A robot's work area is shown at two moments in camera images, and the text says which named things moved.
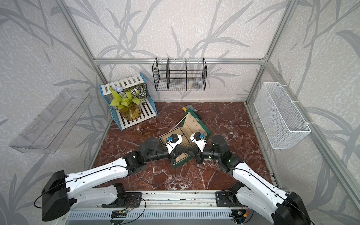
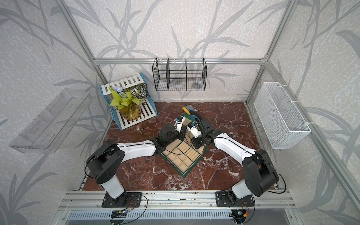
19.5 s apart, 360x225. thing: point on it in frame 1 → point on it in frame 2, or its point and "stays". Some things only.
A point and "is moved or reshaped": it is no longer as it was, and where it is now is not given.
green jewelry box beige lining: (191, 123) is moved or reshaped
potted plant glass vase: (128, 101) stays
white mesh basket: (281, 118) stays
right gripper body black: (199, 154) → (198, 141)
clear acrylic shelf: (44, 131) stays
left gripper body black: (171, 156) → (180, 136)
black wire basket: (180, 74) stays
